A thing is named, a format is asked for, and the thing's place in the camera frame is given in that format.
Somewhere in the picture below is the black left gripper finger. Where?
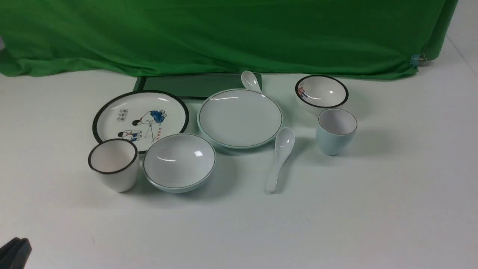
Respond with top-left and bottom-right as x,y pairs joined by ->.
0,237 -> 32,269

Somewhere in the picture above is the pale blue bowl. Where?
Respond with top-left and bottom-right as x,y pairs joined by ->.
143,133 -> 217,194

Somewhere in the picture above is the white ceramic spoon front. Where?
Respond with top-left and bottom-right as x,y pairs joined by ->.
266,127 -> 295,194

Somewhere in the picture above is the white ceramic spoon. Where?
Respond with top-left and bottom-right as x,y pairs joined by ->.
241,71 -> 262,92
266,127 -> 295,194

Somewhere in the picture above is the pale blue cup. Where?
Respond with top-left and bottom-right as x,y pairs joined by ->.
316,108 -> 357,155

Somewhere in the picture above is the white cup black rim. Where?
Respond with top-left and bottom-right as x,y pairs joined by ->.
88,138 -> 140,192

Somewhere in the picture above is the white plate with cartoon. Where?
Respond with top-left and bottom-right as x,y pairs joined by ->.
92,90 -> 190,154

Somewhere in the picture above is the dark green rectangular tray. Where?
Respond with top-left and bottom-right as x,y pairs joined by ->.
133,73 -> 245,102

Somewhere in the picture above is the pale blue plate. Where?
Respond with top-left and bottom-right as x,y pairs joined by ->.
197,89 -> 284,150

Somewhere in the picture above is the white ceramic spoon back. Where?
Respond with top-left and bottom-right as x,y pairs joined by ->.
241,71 -> 262,92

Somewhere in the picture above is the white bowl black rim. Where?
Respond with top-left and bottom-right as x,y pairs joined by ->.
294,75 -> 349,116

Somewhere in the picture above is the green backdrop cloth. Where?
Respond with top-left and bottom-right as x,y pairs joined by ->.
0,0 -> 457,80

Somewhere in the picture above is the blue binder clip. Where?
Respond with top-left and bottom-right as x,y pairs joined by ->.
409,53 -> 428,67

